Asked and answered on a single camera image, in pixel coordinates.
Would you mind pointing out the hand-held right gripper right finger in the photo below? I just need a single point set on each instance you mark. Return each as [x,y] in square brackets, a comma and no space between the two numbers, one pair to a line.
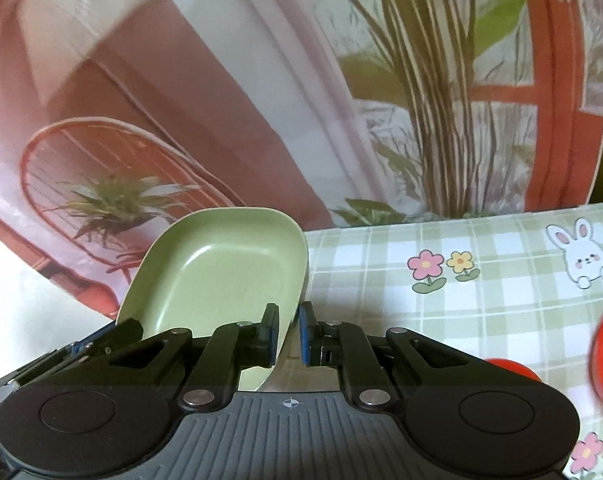
[305,335]

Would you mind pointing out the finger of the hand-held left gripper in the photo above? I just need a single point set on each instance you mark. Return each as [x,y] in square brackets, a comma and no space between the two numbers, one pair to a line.
[116,336]

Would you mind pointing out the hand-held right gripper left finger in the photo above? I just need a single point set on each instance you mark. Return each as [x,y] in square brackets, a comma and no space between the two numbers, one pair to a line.
[268,342]

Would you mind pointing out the green square plate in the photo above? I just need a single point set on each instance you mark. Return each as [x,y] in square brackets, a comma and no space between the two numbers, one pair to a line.
[216,270]

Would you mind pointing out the green checked tablecloth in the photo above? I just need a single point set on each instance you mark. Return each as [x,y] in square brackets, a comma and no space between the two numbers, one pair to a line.
[481,310]

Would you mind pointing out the printed backdrop cloth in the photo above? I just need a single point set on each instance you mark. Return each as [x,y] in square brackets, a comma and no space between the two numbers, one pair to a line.
[281,85]

